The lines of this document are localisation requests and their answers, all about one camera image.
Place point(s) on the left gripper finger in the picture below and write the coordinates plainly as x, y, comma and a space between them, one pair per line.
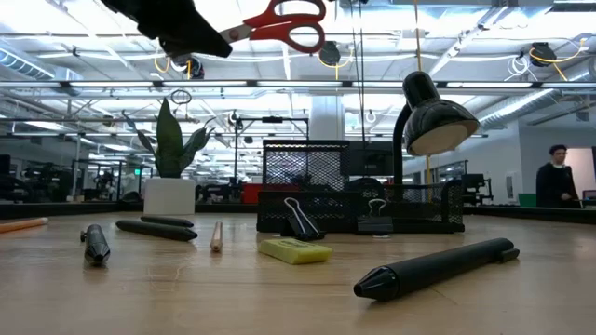
163, 18
200, 46

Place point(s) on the black pen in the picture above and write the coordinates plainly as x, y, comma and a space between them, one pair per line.
95, 244
156, 230
433, 267
167, 221

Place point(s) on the orange pencil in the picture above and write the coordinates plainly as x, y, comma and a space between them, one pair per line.
21, 225
216, 237

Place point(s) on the black mesh desk organizer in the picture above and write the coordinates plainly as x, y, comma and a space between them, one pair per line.
326, 211

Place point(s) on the green plant in white pot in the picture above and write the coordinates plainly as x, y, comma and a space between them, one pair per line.
170, 195

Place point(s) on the red box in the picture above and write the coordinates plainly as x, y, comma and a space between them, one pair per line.
251, 193

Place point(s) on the black monitor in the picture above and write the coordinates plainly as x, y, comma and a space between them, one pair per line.
372, 160

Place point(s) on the black binder clip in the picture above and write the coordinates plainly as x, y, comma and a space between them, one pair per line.
375, 225
298, 230

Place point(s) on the yellow eraser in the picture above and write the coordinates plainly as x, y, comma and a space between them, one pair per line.
295, 251

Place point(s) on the black desk lamp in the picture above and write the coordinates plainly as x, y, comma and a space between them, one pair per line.
433, 116

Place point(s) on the green panel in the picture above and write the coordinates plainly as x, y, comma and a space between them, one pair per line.
527, 200

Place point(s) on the person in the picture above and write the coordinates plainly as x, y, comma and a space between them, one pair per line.
554, 183

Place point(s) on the black aluminium table frame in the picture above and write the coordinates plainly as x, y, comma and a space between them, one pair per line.
46, 209

